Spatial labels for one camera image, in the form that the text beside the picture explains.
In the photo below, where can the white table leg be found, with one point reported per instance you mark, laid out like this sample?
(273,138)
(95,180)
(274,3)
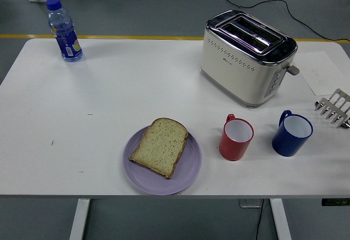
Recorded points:
(280,221)
(79,221)

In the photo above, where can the silver metal toast rack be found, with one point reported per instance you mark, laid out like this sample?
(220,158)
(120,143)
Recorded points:
(338,92)

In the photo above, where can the blue enamel mug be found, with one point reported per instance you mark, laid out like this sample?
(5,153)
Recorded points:
(287,144)

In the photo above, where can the red enamel mug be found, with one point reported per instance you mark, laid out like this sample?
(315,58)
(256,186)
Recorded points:
(232,149)

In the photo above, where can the bread slice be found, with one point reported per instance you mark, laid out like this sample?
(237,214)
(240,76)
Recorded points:
(161,147)

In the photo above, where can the cream and chrome toaster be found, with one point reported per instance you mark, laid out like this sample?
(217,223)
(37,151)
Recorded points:
(232,67)

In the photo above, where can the black table control box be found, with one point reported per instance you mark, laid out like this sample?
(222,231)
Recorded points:
(335,201)

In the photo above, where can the lilac round plate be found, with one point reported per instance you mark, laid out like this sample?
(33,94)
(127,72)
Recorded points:
(153,181)

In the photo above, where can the clear plastic bracket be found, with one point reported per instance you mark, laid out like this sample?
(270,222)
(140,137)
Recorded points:
(248,203)

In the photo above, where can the white paper sheet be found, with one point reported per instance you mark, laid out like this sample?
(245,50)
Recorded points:
(320,70)

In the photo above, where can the clear water bottle blue label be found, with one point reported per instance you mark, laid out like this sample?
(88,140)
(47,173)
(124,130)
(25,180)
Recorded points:
(67,40)

